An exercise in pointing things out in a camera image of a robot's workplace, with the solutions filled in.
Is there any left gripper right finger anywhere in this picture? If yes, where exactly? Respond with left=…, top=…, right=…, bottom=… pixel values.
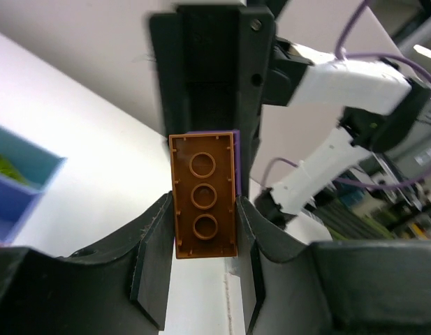
left=236, top=197, right=431, bottom=334

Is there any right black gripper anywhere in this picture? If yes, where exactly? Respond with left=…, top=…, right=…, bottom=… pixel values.
left=148, top=2, right=275, bottom=195

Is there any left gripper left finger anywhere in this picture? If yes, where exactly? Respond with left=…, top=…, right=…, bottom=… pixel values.
left=0, top=193, right=174, bottom=334

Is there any small purple green brick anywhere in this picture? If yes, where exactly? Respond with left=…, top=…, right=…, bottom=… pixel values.
left=168, top=131, right=241, bottom=259

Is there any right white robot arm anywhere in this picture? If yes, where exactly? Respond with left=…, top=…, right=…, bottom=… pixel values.
left=148, top=1, right=431, bottom=228

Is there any dark blue bin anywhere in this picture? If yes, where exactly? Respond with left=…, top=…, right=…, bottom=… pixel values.
left=0, top=174, right=45, bottom=245

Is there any light blue bin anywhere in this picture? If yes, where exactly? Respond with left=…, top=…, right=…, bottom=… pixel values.
left=0, top=126, right=66, bottom=191

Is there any lime green brick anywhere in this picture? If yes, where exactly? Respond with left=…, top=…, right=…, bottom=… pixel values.
left=0, top=155, right=29, bottom=185

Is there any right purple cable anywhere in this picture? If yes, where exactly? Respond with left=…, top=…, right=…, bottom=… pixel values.
left=258, top=0, right=431, bottom=193

